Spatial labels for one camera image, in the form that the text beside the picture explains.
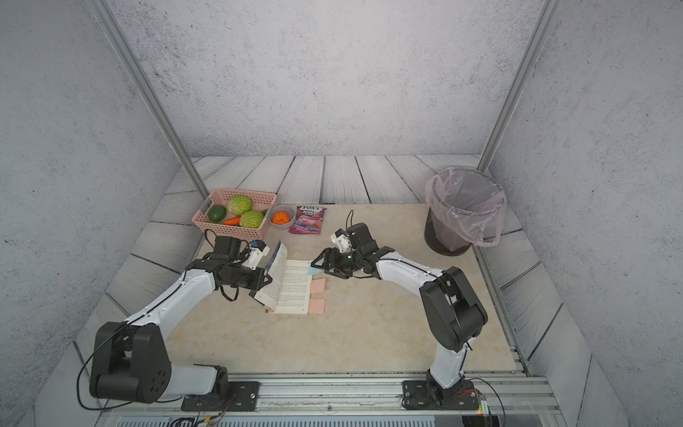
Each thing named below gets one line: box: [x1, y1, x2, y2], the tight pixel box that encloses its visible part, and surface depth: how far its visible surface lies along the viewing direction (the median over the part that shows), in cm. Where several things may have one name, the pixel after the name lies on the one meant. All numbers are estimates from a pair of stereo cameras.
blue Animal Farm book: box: [254, 240, 313, 315], surface depth 93 cm
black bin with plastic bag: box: [424, 166, 507, 257], surface depth 96 cm
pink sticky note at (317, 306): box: [308, 298, 326, 315], surface depth 92 cm
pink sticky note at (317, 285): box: [310, 277, 326, 293], surface depth 95 cm
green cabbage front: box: [240, 209, 265, 229], surface depth 109 cm
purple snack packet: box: [289, 205, 328, 235], surface depth 116 cm
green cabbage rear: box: [227, 194, 253, 217], surface depth 116 cm
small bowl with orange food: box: [267, 204, 297, 231], surface depth 111 cm
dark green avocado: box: [207, 204, 227, 223], surface depth 116 cm
